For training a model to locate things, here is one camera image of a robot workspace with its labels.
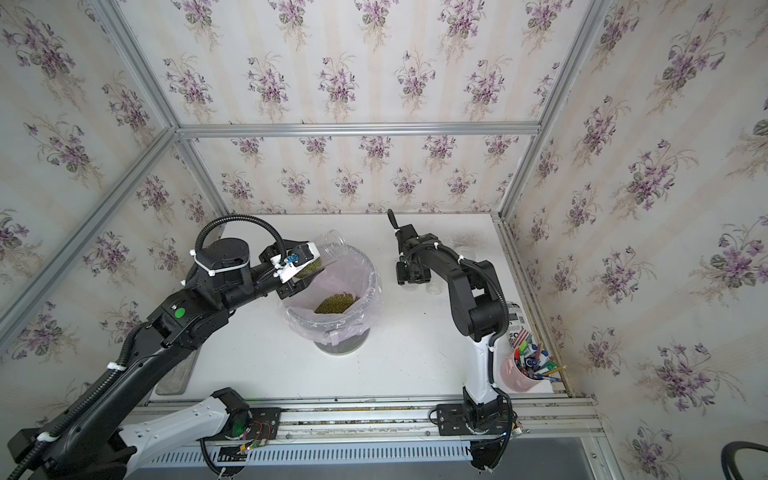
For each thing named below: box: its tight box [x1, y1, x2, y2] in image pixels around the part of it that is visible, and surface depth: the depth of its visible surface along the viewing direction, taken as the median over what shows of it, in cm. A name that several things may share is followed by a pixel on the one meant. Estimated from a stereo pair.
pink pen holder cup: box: [500, 352, 544, 392], surface depth 75 cm
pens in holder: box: [514, 340, 566, 382], surface depth 75 cm
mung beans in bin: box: [314, 292, 361, 314], surface depth 95 cm
